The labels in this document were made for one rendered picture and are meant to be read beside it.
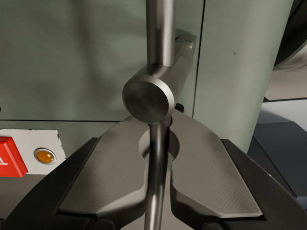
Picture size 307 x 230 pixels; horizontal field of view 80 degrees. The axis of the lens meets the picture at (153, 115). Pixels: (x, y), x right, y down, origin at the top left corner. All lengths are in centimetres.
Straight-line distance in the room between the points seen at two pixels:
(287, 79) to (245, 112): 157
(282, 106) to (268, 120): 8
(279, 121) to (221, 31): 77
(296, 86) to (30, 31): 179
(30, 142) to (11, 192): 275
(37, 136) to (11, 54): 10
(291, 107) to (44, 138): 85
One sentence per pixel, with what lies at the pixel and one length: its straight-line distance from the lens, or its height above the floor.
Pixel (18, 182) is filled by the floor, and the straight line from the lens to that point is 282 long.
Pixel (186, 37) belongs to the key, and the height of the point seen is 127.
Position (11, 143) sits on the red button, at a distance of 29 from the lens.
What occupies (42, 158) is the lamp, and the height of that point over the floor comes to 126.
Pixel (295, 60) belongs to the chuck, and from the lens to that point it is 31.
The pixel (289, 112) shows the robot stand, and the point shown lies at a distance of 93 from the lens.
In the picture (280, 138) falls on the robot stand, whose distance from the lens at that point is 83.
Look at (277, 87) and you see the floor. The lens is 178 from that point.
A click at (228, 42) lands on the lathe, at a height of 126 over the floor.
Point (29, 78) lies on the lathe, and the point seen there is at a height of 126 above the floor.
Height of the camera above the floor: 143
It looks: 61 degrees down
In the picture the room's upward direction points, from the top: 174 degrees counter-clockwise
